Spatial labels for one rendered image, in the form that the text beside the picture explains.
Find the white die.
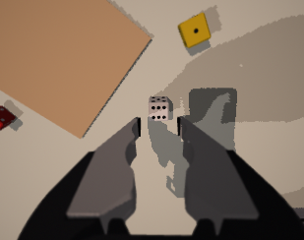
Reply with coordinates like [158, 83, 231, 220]
[149, 96, 169, 121]

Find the yellow die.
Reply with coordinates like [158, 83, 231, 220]
[178, 13, 211, 48]

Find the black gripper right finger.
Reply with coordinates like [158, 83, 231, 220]
[177, 116, 304, 240]

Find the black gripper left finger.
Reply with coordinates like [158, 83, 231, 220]
[17, 117, 141, 240]

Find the tan flat mat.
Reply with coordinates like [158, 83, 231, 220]
[0, 0, 151, 139]

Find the red die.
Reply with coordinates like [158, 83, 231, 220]
[0, 105, 15, 131]

